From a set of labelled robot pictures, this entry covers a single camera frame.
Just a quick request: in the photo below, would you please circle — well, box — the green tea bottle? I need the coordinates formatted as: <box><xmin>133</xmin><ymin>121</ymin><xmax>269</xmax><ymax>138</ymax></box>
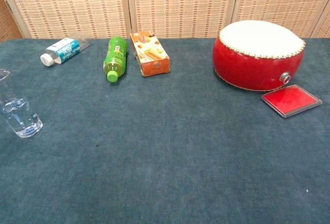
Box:
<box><xmin>103</xmin><ymin>36</ymin><xmax>129</xmax><ymax>83</ymax></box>

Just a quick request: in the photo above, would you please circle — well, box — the clear bottle with blue label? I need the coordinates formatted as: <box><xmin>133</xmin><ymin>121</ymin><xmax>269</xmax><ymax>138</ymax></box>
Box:
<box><xmin>40</xmin><ymin>32</ymin><xmax>91</xmax><ymax>67</ymax></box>

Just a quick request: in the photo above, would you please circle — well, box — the dark teal table cloth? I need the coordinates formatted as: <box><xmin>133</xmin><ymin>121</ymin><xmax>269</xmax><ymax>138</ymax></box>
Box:
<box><xmin>0</xmin><ymin>37</ymin><xmax>330</xmax><ymax>224</ymax></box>

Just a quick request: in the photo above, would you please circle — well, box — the orange snack box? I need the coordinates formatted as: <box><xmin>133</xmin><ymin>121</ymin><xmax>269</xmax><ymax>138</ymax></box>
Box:
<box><xmin>129</xmin><ymin>31</ymin><xmax>171</xmax><ymax>77</ymax></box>

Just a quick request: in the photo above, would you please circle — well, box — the woven bamboo folding screen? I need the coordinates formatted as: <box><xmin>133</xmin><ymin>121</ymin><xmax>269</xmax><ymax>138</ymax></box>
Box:
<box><xmin>0</xmin><ymin>0</ymin><xmax>330</xmax><ymax>40</ymax></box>

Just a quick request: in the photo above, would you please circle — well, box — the red drum with white skin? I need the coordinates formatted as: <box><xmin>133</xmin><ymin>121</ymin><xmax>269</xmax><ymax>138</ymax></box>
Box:
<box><xmin>212</xmin><ymin>20</ymin><xmax>307</xmax><ymax>91</ymax></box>

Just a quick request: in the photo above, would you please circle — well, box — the red ink pad case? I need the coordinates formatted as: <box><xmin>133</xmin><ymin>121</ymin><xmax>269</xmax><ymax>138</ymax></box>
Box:
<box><xmin>260</xmin><ymin>84</ymin><xmax>323</xmax><ymax>120</ymax></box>

